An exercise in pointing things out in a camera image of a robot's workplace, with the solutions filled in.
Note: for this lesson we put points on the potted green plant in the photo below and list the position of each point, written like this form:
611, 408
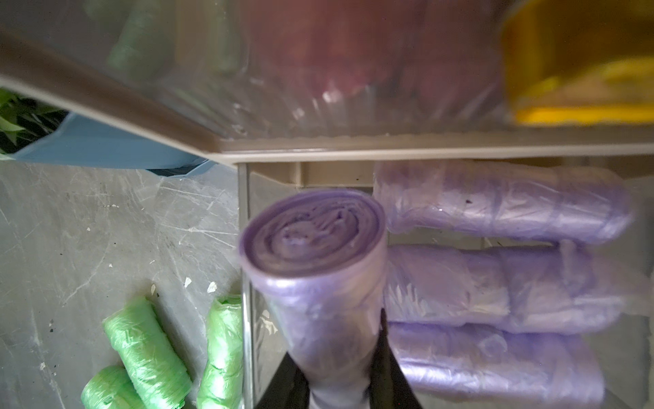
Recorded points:
36, 132

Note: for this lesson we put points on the purple roll bottom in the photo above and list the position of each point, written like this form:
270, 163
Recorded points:
562, 289

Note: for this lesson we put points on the transparent drawer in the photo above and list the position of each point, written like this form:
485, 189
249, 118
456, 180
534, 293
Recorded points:
274, 81
466, 280

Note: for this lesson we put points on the green roll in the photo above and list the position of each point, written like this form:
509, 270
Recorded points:
158, 374
221, 385
111, 388

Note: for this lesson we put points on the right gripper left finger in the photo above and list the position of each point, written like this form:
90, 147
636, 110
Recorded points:
288, 389

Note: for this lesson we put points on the transparent top drawer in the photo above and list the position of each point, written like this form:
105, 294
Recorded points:
274, 81

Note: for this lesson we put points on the purple roll top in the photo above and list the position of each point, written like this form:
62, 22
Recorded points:
478, 362

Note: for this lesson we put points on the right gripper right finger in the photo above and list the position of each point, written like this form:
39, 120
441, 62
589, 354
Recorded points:
389, 389

